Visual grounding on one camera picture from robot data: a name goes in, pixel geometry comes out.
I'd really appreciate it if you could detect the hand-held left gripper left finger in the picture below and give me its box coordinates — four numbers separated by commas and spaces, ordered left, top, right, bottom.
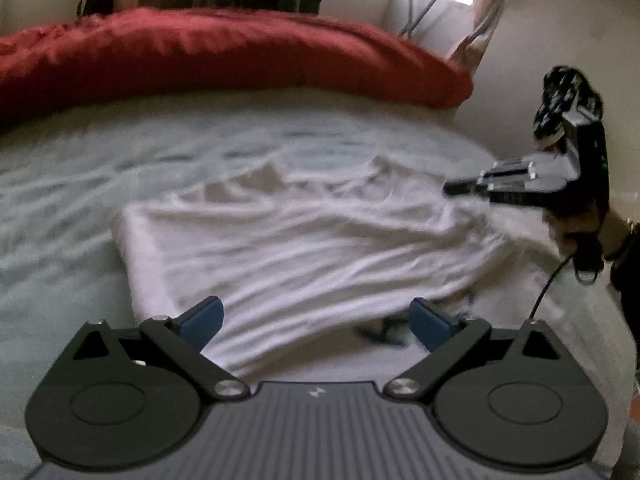
52, 296, 250, 401

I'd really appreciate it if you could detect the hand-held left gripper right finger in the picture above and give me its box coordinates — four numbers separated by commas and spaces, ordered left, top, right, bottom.
385, 298, 581, 401

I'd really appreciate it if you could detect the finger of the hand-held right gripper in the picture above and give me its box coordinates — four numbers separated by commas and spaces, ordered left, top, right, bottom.
477, 157, 541, 185
443, 178, 548, 208

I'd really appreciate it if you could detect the white printed t-shirt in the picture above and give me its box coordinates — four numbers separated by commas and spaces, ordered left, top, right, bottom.
110, 155, 552, 382

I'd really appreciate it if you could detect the person's right forearm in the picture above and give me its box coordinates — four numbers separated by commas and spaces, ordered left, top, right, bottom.
602, 212, 640, 322

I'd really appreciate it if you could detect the person's right hand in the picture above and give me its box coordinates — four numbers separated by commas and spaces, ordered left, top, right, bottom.
547, 201, 608, 256

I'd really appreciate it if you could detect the black star-patterned garment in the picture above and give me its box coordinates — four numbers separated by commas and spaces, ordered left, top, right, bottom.
531, 64, 604, 149

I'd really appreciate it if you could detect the pink curtain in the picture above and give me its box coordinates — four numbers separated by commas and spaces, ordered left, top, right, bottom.
444, 0, 527, 69

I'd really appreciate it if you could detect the red duvet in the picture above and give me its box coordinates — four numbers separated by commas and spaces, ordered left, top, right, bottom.
0, 7, 475, 134

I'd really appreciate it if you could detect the black cable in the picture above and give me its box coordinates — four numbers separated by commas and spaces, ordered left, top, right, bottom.
527, 252, 577, 322

